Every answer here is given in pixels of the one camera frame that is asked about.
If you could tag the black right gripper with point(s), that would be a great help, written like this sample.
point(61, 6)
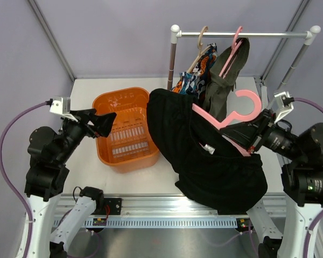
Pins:
point(245, 133)

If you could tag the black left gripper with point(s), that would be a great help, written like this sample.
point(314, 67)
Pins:
point(83, 116)

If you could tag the pink hanger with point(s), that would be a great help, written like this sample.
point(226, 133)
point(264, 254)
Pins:
point(237, 42)
point(233, 115)

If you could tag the olive green shorts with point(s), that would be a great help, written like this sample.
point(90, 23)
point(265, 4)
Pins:
point(217, 91)

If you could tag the black shorts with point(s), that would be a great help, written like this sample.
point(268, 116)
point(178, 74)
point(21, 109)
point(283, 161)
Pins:
point(211, 171)

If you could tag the colourful patterned shorts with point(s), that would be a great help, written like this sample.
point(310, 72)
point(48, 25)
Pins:
point(195, 81)

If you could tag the beige wooden hanger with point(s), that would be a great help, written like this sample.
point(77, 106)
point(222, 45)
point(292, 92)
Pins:
point(200, 50)

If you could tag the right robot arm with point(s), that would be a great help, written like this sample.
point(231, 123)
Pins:
point(302, 181)

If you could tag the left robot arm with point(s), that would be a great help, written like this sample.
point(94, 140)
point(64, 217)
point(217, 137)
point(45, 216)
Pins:
point(49, 151)

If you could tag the orange plastic basket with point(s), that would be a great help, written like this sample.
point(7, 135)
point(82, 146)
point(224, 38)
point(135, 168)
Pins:
point(129, 146)

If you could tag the metal clothes rack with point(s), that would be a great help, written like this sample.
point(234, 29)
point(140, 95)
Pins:
point(309, 37)

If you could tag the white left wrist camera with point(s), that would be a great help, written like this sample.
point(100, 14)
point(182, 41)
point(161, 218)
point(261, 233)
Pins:
point(61, 106)

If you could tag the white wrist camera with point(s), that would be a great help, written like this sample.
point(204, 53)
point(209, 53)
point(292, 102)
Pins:
point(61, 106)
point(284, 103)

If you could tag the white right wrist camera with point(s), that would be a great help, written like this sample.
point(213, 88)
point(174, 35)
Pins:
point(284, 103)

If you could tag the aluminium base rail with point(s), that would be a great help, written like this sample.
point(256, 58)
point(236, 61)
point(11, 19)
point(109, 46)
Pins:
point(170, 206)

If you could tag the grey slotted cable duct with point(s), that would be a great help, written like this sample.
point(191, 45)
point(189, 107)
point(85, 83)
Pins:
point(214, 222)

